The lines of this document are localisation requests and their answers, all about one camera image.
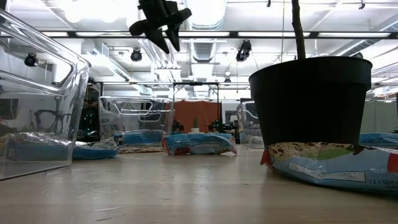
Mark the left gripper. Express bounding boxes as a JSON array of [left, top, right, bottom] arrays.
[[129, 0, 193, 55]]

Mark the blue orange-tipped granola bar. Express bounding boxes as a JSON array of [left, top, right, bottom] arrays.
[[113, 129, 166, 147]]

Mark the blue red-tipped granola bar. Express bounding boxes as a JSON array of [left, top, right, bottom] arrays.
[[358, 133, 398, 149], [160, 133, 238, 156], [260, 141, 398, 197]]

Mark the green blue granola bar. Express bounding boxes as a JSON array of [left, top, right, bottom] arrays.
[[5, 131, 74, 162], [72, 136, 123, 161]]

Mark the clear plastic bin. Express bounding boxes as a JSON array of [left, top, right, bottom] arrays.
[[236, 100, 265, 149], [98, 95, 175, 147], [0, 7, 91, 182]]

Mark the orange curtain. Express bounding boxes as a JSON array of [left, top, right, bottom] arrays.
[[173, 100, 223, 134]]

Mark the small cactus in white pot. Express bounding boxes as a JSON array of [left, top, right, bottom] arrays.
[[190, 116, 201, 134]]

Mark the round woven wicker placemat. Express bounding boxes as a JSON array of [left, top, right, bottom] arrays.
[[119, 145, 165, 154]]

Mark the black plastic plant pot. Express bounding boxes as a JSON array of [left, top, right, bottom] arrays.
[[248, 0, 373, 147]]

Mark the dark background monitor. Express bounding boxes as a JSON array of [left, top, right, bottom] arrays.
[[0, 98, 19, 121]]

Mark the grey green partition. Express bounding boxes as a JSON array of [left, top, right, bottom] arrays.
[[360, 99, 398, 134]]

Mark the black ceiling camera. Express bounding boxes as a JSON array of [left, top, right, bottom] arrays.
[[24, 52, 39, 68], [129, 48, 143, 63], [235, 39, 252, 63]]

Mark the ribbed silver air duct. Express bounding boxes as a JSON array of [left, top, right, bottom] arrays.
[[190, 42, 218, 63]]

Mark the black background stand frame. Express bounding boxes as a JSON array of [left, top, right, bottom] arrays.
[[172, 81, 220, 133]]

